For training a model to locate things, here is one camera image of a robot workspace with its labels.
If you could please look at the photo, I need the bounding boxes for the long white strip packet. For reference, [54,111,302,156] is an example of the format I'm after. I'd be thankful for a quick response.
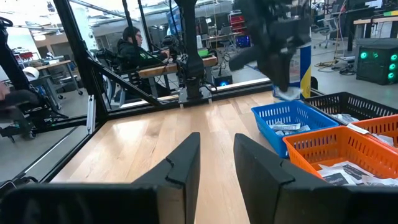
[346,123,371,136]

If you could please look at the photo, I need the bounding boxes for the white wipes canister blue label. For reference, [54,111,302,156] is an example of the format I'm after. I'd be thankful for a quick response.
[272,43,313,102]

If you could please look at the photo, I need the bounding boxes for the white rail bracket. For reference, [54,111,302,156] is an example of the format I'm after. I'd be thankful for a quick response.
[86,94,96,136]

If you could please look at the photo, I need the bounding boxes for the red shelf rack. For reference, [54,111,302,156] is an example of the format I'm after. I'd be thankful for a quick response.
[228,11,249,34]

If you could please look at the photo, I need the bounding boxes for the black plastic basket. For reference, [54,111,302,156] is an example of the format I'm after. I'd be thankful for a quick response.
[302,91,398,126]

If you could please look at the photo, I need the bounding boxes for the black computer tower green lights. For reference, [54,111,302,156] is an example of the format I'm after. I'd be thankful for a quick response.
[355,37,398,86]

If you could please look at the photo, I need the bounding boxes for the black robot rig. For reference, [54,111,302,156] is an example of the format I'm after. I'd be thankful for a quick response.
[0,16,68,144]

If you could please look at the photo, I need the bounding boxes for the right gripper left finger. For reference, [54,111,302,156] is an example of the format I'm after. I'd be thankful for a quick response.
[133,132,201,224]

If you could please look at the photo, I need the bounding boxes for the person's hand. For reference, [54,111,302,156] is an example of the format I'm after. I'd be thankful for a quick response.
[0,81,11,101]

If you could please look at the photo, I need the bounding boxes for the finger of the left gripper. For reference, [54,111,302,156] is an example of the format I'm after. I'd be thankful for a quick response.
[258,55,281,91]
[278,52,295,93]

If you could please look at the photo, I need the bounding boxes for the wooden desk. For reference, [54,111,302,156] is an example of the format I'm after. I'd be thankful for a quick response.
[352,15,398,41]
[33,58,84,108]

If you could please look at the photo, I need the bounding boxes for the blue plastic basket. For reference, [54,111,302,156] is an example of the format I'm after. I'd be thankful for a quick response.
[251,99,340,159]

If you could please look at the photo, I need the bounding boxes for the white round object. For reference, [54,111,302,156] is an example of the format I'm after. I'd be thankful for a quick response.
[22,66,40,81]

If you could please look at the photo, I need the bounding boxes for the blue lit computer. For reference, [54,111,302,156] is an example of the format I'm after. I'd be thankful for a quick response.
[234,34,251,49]

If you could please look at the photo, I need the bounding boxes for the person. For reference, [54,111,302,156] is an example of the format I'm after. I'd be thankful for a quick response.
[115,26,171,98]

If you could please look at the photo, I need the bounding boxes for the small black box cyan light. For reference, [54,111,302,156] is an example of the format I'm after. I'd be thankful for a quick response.
[212,68,234,88]

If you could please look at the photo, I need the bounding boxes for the orange plastic basket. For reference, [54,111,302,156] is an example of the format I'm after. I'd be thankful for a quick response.
[283,124,398,188]
[348,113,398,147]

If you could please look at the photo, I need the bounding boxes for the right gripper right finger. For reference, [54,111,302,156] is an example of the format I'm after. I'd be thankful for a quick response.
[233,133,295,224]

